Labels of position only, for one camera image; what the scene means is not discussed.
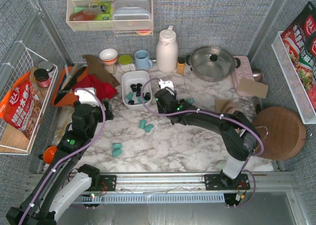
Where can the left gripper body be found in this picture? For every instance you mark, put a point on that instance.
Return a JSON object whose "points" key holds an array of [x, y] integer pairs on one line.
{"points": [[105, 109]]}

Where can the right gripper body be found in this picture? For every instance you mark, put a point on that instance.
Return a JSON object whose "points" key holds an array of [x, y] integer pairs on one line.
{"points": [[163, 98]]}

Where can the teal capsule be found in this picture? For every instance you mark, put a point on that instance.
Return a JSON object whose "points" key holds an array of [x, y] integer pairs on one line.
{"points": [[142, 124], [140, 100], [116, 146], [191, 100], [148, 128], [129, 96], [116, 152]]}

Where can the white storage basket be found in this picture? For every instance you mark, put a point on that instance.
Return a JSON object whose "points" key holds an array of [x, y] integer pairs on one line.
{"points": [[135, 77]]}

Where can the red cloth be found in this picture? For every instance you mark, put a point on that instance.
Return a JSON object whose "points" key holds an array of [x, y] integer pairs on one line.
{"points": [[103, 89]]}

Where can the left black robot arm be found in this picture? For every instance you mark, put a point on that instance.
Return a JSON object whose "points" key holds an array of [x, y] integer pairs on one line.
{"points": [[51, 197]]}

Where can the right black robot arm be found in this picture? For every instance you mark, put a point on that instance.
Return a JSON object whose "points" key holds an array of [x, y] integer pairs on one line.
{"points": [[239, 135]]}

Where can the black kitchen knife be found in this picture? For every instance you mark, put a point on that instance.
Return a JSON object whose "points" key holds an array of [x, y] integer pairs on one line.
{"points": [[60, 94]]}

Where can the yellow spice jar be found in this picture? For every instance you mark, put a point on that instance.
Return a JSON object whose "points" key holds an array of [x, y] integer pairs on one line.
{"points": [[181, 65]]}

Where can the orange cup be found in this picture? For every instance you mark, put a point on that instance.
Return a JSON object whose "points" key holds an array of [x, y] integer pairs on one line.
{"points": [[49, 154]]}

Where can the white thermos jug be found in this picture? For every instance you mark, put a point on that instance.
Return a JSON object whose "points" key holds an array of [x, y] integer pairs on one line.
{"points": [[167, 51]]}

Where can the light blue mug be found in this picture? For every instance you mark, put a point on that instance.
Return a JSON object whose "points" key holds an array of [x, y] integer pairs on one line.
{"points": [[142, 60]]}

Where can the brown cloth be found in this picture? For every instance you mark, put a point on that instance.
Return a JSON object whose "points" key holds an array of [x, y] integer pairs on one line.
{"points": [[97, 69]]}

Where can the red lid jar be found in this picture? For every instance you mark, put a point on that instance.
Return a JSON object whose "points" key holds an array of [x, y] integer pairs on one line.
{"points": [[42, 78]]}

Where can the steel pot with lid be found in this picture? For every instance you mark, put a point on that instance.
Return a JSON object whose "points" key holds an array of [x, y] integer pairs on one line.
{"points": [[212, 63]]}

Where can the glass spice jar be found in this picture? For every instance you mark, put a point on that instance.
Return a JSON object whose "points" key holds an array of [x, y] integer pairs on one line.
{"points": [[112, 69]]}

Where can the green lid sugar jar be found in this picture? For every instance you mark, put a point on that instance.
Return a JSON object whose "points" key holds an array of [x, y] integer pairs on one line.
{"points": [[125, 63]]}

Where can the orange seasoning packet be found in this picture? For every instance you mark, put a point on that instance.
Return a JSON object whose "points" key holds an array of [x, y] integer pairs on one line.
{"points": [[19, 108]]}

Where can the steel lid jar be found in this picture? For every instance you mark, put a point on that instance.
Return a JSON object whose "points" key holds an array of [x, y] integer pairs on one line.
{"points": [[46, 65]]}

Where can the orange striped white bowl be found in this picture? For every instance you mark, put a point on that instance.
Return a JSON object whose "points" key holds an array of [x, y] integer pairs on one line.
{"points": [[108, 56]]}

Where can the cardboard piece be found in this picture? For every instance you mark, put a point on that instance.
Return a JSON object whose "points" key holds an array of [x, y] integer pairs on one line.
{"points": [[253, 88]]}

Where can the pink tray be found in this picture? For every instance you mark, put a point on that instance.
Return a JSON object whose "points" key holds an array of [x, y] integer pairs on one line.
{"points": [[243, 70]]}

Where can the clear plastic food containers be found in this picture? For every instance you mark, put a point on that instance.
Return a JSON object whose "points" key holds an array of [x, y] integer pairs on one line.
{"points": [[131, 14]]}

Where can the white handle knife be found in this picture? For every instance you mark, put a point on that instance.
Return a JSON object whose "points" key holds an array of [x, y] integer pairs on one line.
{"points": [[69, 75]]}

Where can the white wire basket left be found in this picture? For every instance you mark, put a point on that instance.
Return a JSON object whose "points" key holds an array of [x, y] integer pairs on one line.
{"points": [[12, 141]]}

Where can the wire hanger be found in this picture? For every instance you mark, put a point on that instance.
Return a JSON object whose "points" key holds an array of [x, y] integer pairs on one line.
{"points": [[263, 132]]}

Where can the clear wall shelf bin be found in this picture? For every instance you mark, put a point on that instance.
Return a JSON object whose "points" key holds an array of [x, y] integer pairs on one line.
{"points": [[81, 18]]}

